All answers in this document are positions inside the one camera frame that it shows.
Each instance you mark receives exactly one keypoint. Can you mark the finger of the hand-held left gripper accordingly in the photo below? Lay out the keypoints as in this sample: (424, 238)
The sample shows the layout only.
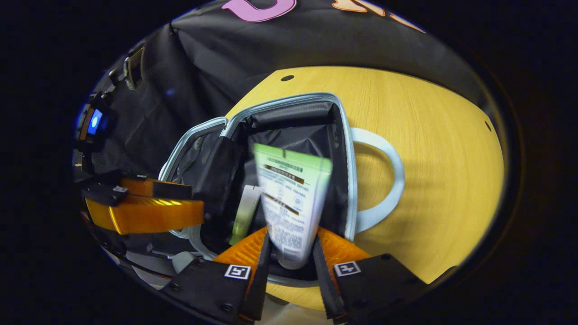
(153, 188)
(153, 216)

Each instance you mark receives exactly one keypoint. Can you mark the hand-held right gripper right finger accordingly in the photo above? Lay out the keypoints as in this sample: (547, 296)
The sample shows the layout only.
(323, 284)

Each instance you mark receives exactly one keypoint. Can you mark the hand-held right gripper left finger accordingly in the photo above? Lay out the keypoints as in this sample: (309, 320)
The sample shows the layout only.
(261, 280)

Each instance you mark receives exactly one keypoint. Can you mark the small pale green tube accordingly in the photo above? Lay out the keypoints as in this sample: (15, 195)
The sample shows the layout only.
(244, 216)

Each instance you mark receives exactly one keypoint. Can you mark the large white green tube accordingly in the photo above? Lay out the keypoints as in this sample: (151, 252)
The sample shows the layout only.
(289, 198)

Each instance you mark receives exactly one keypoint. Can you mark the light blue suitcase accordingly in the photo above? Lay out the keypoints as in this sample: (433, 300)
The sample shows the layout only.
(289, 122)

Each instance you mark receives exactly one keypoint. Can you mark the black backdrop cloth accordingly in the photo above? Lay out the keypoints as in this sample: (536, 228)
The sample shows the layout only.
(203, 54)

